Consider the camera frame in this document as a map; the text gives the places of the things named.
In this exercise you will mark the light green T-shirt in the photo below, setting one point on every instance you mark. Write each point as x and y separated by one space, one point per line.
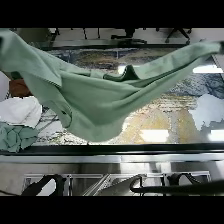
93 100

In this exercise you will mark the grey-green garment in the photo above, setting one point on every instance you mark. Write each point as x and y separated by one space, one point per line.
16 138

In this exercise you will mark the white garment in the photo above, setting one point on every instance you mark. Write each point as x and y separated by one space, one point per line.
18 111

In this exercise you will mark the silver frame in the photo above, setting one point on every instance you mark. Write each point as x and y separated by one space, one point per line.
100 159

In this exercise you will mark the black office chair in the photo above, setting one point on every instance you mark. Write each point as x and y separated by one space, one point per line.
178 33
128 35

